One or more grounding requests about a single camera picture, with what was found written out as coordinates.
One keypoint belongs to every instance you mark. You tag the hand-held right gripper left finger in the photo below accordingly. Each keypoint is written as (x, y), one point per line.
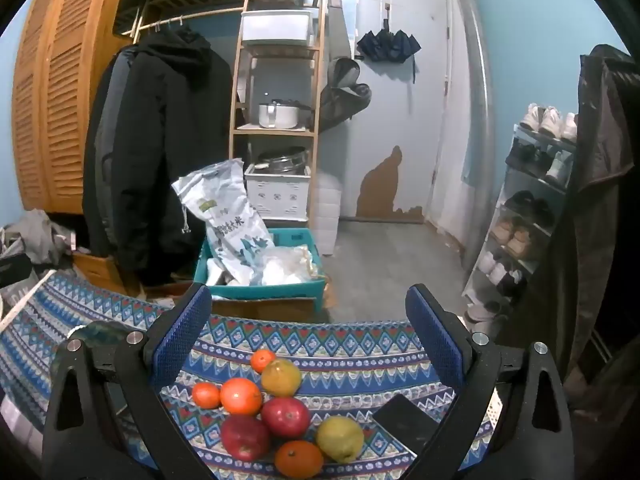
(182, 332)

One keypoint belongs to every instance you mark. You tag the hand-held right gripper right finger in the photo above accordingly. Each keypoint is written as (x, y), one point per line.
(435, 335)

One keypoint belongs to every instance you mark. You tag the small tangerine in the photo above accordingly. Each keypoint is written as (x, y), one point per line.
(262, 361)
(206, 395)

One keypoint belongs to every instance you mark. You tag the pale-skinned orange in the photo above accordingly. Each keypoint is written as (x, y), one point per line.
(241, 396)

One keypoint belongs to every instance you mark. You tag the brownish yellow pear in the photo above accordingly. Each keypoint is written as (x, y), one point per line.
(281, 377)

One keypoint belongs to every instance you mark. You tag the red apple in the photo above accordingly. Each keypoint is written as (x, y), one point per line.
(286, 417)
(245, 437)

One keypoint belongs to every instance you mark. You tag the yellow-green pear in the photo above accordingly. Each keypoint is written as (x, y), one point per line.
(340, 439)

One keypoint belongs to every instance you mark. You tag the dark-skinned orange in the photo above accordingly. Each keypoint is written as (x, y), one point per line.
(298, 459)

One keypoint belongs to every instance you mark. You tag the teal plastic crate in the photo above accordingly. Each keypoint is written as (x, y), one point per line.
(260, 291)

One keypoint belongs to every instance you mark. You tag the cardboard box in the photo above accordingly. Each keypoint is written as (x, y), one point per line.
(270, 309)

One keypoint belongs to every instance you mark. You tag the black smartphone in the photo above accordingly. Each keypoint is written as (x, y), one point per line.
(405, 422)

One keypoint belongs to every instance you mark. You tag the wooden box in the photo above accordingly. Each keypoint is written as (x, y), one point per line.
(97, 270)

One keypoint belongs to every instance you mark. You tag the blue patterned tablecloth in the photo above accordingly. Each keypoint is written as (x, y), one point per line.
(325, 345)

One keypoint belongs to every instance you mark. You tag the clear plastic bags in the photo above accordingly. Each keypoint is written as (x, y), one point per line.
(285, 267)

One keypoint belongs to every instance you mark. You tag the white rice bag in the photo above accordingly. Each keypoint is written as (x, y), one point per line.
(230, 220)

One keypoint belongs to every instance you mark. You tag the stack of white containers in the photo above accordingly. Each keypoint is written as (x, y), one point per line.
(327, 215)

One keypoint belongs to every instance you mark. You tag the white perforated basket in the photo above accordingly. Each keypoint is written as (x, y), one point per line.
(280, 195)

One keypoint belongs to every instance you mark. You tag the grey clothes pile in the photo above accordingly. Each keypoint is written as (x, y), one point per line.
(35, 237)

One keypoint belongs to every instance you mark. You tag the steel pot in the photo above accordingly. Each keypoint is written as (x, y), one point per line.
(282, 162)

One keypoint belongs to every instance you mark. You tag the black hanging coat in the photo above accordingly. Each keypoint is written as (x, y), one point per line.
(160, 135)

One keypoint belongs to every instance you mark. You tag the grey-blue hanging jacket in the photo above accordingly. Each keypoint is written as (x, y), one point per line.
(107, 135)

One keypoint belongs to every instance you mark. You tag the white door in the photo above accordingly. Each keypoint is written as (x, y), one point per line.
(400, 125)

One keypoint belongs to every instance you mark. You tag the wooden shelf rack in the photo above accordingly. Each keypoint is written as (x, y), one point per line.
(272, 130)

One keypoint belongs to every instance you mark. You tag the dark brown hanging jacket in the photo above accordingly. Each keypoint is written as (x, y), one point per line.
(600, 185)

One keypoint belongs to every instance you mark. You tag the white shoe rack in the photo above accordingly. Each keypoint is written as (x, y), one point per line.
(545, 138)

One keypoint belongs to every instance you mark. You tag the silver pipe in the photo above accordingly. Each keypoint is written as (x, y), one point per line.
(477, 110)

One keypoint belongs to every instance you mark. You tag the white cooking pot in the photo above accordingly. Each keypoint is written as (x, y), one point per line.
(280, 115)

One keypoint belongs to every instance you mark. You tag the shoe rack with shoes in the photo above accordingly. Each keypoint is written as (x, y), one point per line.
(550, 120)

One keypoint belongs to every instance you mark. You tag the dark grey hanging bag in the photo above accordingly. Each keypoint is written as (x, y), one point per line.
(345, 95)

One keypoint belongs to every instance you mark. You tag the wooden louvered wardrobe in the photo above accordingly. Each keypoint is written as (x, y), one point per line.
(60, 85)

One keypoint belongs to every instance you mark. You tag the dark folded umbrella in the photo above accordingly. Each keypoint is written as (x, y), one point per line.
(387, 45)

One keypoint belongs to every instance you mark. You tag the large white storage box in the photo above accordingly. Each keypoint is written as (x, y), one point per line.
(275, 27)

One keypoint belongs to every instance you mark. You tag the wooden clothes rail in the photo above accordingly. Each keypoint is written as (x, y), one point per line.
(200, 14)

